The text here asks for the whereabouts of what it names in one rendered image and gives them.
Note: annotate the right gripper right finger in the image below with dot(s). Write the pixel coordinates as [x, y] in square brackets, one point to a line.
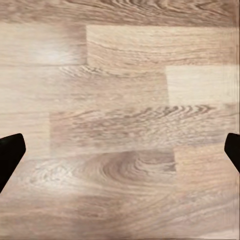
[232, 148]

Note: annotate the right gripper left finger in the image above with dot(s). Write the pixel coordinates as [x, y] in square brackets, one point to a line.
[12, 150]

